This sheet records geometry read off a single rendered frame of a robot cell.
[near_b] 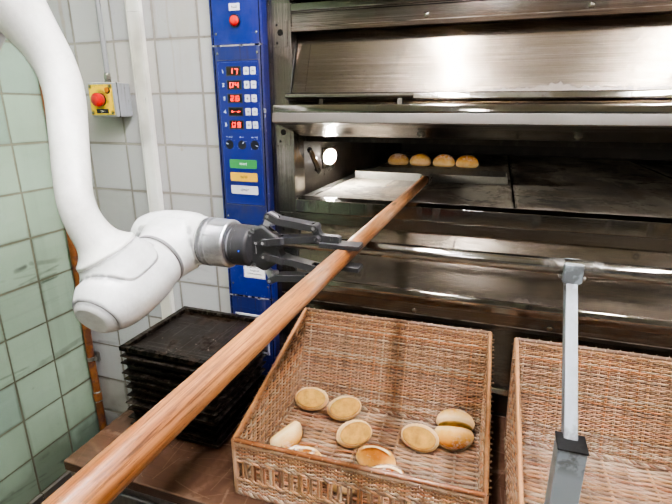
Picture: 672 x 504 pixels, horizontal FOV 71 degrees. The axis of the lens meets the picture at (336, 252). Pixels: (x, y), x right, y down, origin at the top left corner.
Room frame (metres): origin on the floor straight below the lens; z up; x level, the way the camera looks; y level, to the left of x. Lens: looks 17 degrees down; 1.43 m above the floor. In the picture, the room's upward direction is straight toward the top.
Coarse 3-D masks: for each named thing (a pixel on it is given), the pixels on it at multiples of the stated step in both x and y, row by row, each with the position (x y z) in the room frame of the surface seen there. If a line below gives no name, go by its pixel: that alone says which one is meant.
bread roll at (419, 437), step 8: (408, 424) 1.04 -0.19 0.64; (416, 424) 1.03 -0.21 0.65; (408, 432) 1.02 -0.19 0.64; (416, 432) 1.01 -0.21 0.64; (424, 432) 1.01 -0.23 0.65; (432, 432) 1.00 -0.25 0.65; (408, 440) 1.00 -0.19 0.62; (416, 440) 1.00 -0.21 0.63; (424, 440) 0.99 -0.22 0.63; (432, 440) 0.99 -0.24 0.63; (416, 448) 0.99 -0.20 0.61; (424, 448) 0.98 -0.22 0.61; (432, 448) 0.98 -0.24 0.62
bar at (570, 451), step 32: (384, 256) 0.90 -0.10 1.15; (416, 256) 0.88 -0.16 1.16; (448, 256) 0.86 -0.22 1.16; (480, 256) 0.84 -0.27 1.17; (512, 256) 0.83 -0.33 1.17; (576, 288) 0.77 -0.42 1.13; (576, 320) 0.73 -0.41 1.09; (576, 352) 0.69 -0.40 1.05; (576, 384) 0.65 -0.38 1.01; (576, 416) 0.62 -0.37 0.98; (576, 448) 0.58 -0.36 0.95; (576, 480) 0.57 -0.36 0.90
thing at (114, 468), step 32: (416, 192) 1.38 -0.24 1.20; (384, 224) 0.98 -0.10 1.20; (352, 256) 0.76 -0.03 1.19; (320, 288) 0.61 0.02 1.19; (256, 320) 0.47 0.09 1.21; (288, 320) 0.51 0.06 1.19; (224, 352) 0.40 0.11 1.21; (256, 352) 0.43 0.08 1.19; (192, 384) 0.35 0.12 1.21; (224, 384) 0.37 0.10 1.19; (160, 416) 0.31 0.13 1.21; (192, 416) 0.33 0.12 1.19; (128, 448) 0.27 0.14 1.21; (160, 448) 0.29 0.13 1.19; (96, 480) 0.24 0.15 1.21; (128, 480) 0.26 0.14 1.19
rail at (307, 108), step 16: (288, 112) 1.22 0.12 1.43; (304, 112) 1.21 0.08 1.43; (320, 112) 1.19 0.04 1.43; (336, 112) 1.18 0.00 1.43; (352, 112) 1.16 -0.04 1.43; (368, 112) 1.15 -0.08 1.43; (384, 112) 1.14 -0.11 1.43; (400, 112) 1.13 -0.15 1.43; (416, 112) 1.12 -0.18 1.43; (432, 112) 1.10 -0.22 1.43; (448, 112) 1.09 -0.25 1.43; (464, 112) 1.08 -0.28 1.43; (480, 112) 1.07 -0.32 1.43; (496, 112) 1.06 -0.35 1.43; (512, 112) 1.05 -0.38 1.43; (528, 112) 1.04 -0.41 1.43; (544, 112) 1.03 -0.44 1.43; (560, 112) 1.02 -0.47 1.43; (576, 112) 1.01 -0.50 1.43; (592, 112) 1.00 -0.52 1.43; (608, 112) 0.99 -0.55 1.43; (624, 112) 0.98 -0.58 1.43; (640, 112) 0.97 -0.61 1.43; (656, 112) 0.96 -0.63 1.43
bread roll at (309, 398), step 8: (304, 392) 1.18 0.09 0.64; (312, 392) 1.18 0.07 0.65; (320, 392) 1.18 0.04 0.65; (296, 400) 1.17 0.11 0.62; (304, 400) 1.17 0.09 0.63; (312, 400) 1.17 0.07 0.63; (320, 400) 1.16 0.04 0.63; (328, 400) 1.18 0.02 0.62; (304, 408) 1.16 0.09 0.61; (312, 408) 1.15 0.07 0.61; (320, 408) 1.16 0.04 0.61
